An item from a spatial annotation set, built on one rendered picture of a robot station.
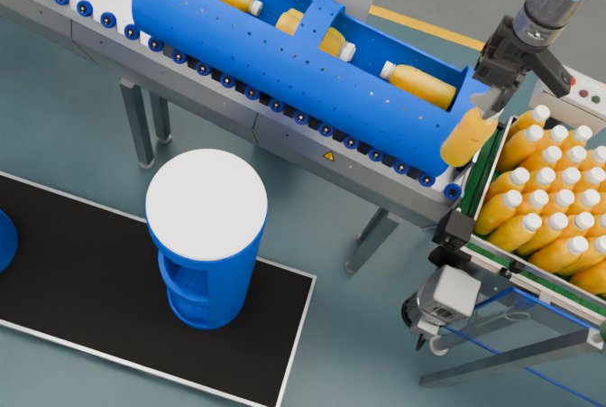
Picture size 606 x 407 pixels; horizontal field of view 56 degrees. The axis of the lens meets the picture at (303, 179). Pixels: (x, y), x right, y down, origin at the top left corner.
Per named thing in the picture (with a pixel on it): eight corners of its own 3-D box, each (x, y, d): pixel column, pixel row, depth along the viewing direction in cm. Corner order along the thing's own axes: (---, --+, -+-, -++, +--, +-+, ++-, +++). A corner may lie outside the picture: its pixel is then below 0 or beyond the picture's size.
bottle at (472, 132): (440, 138, 129) (477, 89, 113) (469, 148, 130) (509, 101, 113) (435, 163, 126) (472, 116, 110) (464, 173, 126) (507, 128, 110)
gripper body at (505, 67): (479, 53, 107) (508, 5, 96) (521, 70, 106) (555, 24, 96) (469, 81, 103) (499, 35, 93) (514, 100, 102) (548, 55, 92)
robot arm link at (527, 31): (572, 6, 92) (564, 40, 88) (556, 26, 96) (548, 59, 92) (527, -12, 93) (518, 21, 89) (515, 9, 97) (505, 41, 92)
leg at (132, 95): (144, 154, 247) (126, 69, 190) (156, 161, 246) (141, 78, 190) (137, 165, 244) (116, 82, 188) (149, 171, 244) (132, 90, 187)
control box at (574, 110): (536, 80, 167) (555, 60, 157) (599, 111, 166) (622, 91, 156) (527, 106, 162) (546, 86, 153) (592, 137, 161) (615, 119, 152)
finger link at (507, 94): (491, 98, 108) (514, 63, 101) (500, 102, 108) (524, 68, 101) (488, 114, 105) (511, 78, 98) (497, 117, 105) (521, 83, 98)
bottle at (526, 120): (512, 133, 171) (546, 99, 154) (523, 153, 168) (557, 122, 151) (492, 137, 169) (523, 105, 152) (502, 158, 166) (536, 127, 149)
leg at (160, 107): (161, 130, 253) (149, 41, 196) (173, 135, 252) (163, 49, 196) (154, 140, 250) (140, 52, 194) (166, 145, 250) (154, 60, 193)
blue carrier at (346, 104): (190, -19, 168) (185, -98, 142) (459, 112, 163) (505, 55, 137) (138, 50, 157) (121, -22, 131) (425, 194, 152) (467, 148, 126)
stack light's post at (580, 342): (422, 375, 226) (589, 326, 127) (431, 380, 225) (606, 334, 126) (418, 384, 224) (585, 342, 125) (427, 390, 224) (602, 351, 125)
